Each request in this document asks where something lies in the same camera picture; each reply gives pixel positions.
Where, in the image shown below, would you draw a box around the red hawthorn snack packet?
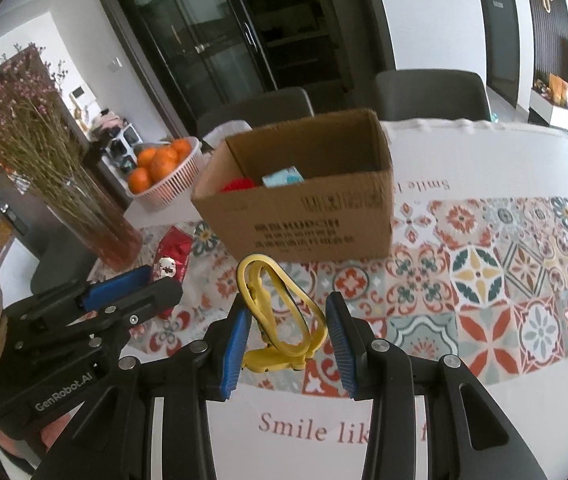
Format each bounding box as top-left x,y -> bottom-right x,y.
149,224 -> 195,320

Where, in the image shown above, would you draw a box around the yellow plastic clip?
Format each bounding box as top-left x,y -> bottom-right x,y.
236,254 -> 327,373

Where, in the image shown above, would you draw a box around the red strawberry plush toy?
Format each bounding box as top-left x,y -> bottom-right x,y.
219,178 -> 257,193

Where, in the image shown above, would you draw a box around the light blue tissue pack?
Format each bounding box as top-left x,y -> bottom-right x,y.
262,166 -> 305,188

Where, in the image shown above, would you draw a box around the white plastic fruit basket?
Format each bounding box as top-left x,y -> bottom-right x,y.
126,136 -> 205,211

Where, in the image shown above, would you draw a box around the orange fruit front left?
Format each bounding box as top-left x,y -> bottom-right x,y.
127,167 -> 154,195

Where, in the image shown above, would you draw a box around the orange fruit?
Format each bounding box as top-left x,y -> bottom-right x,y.
148,146 -> 181,183
136,148 -> 157,169
171,138 -> 192,160
127,167 -> 154,195

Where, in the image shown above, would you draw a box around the orange fruit centre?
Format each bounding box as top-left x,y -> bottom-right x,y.
148,146 -> 181,183

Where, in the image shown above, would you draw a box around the orange fruit upper left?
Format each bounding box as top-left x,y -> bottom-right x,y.
136,148 -> 157,169

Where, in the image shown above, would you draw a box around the orange fruit top back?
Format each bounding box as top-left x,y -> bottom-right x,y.
171,138 -> 192,160

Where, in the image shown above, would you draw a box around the brown cardboard box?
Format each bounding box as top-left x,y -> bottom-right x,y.
192,108 -> 393,262

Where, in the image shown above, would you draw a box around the patterned tile tablecloth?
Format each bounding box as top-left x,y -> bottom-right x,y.
88,118 -> 568,480

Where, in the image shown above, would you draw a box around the glass vase dried flowers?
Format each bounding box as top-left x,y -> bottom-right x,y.
0,44 -> 142,272

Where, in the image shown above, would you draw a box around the dark grey chair left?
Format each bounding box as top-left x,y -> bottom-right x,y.
197,87 -> 314,138

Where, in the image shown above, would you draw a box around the dark grey chair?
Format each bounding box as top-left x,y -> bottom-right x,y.
374,70 -> 491,122
197,87 -> 314,138

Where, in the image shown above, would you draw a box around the dark grey chair right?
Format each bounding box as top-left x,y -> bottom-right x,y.
374,70 -> 491,122

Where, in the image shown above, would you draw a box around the black glass cabinet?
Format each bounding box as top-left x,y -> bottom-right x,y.
99,0 -> 395,134

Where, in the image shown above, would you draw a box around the white tv console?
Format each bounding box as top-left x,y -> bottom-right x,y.
528,90 -> 568,131

